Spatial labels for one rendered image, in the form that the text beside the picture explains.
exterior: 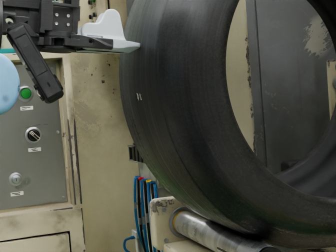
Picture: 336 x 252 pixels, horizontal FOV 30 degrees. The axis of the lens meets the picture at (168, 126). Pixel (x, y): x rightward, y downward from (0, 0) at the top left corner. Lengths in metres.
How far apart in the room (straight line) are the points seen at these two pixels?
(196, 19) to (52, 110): 0.75
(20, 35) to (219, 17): 0.27
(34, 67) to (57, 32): 0.06
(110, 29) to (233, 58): 0.43
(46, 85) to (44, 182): 0.69
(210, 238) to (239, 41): 0.43
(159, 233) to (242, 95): 0.33
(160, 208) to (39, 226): 0.40
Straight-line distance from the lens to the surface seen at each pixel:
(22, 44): 0.88
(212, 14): 0.86
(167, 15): 0.87
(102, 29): 0.90
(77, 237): 1.53
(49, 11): 0.88
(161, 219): 1.21
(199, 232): 1.09
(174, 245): 1.20
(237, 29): 1.29
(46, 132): 1.53
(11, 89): 0.74
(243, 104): 1.29
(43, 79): 0.88
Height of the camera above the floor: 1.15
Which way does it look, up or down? 3 degrees down
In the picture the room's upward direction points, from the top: 4 degrees counter-clockwise
